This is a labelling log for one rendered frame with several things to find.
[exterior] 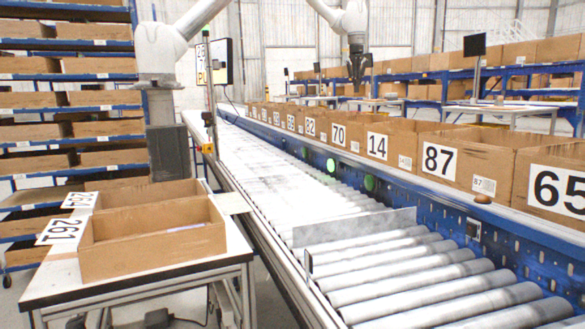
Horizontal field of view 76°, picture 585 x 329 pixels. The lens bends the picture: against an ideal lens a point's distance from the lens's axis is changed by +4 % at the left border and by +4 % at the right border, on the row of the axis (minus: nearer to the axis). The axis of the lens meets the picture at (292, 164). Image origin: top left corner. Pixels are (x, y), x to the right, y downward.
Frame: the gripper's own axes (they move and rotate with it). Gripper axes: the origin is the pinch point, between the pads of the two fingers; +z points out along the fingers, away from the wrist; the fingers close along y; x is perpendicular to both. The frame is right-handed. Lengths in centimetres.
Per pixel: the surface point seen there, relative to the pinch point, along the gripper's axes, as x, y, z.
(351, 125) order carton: -11.3, -9.0, 18.9
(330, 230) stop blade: -74, -50, 43
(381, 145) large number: -38.9, -9.0, 24.9
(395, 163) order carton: -49, -9, 31
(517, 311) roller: -123, -29, 45
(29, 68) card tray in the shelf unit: 95, -169, -18
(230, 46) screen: 75, -52, -27
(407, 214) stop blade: -74, -20, 42
